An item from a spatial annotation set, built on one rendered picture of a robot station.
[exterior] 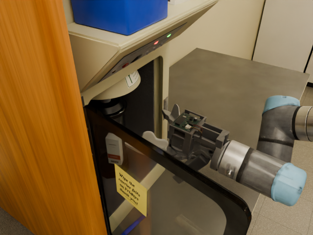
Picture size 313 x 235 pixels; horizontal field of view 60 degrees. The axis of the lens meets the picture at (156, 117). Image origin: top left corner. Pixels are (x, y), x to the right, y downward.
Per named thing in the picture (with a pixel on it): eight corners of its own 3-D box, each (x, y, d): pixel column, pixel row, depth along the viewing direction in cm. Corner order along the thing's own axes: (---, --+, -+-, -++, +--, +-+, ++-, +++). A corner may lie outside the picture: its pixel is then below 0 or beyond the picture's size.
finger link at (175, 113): (173, 93, 69) (190, 114, 62) (172, 112, 72) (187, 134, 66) (162, 95, 68) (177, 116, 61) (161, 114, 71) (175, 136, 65)
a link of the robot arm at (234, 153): (245, 165, 60) (231, 190, 54) (225, 156, 62) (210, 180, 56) (253, 140, 55) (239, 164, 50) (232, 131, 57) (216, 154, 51)
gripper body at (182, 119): (183, 107, 61) (234, 127, 56) (180, 135, 66) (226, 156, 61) (165, 124, 56) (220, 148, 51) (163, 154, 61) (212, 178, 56)
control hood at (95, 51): (67, 90, 44) (53, 28, 38) (170, 33, 65) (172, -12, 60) (123, 113, 38) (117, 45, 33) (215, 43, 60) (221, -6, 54)
